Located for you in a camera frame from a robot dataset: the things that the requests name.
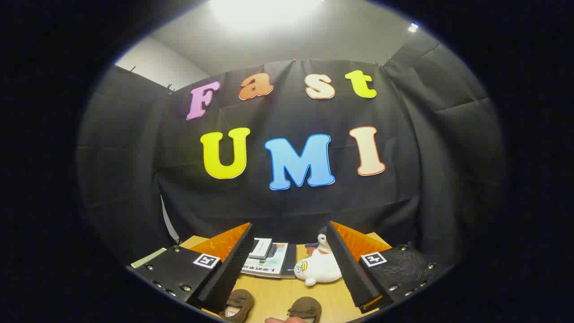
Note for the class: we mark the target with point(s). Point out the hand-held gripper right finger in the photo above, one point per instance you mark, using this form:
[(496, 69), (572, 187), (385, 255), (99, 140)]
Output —
[(352, 273)]

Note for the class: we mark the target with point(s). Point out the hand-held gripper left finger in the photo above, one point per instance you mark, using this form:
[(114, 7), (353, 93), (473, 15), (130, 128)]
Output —
[(224, 273)]

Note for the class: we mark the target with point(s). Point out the brown fuzzy shoe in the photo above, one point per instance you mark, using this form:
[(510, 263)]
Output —
[(240, 303), (306, 307)]

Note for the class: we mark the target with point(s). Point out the cream fabric storage box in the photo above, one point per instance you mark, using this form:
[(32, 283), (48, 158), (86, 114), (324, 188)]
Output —
[(150, 257)]

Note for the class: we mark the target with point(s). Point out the white duck plush toy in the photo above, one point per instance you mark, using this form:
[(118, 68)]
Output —
[(320, 269)]

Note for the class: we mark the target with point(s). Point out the grey penguin plush toy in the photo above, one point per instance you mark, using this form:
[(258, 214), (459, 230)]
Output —
[(320, 242)]

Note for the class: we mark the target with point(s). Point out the small book with dark picture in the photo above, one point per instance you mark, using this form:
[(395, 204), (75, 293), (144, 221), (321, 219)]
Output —
[(261, 247)]

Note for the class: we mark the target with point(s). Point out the black book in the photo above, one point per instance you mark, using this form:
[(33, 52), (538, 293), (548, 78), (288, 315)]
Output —
[(291, 262)]

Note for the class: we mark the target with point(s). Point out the black backdrop cloth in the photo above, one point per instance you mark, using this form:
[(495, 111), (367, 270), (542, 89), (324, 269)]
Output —
[(287, 206)]

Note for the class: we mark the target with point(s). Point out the small ceiling spotlight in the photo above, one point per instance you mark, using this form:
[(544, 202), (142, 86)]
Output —
[(412, 27)]

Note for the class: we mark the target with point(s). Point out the bright ceiling light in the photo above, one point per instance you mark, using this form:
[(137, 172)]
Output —
[(264, 11)]

